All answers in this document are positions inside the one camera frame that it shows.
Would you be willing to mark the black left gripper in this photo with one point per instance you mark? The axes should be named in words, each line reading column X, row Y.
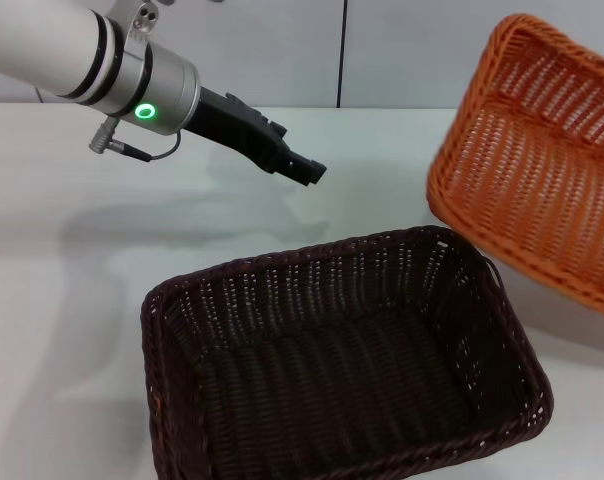
column 239, row 130

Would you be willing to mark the orange wicker basket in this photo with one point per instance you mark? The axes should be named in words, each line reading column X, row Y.
column 542, row 165

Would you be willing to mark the dark brown wicker basket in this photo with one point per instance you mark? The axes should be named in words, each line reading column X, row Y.
column 342, row 370

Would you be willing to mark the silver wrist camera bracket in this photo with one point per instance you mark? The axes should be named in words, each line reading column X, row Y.
column 137, row 22

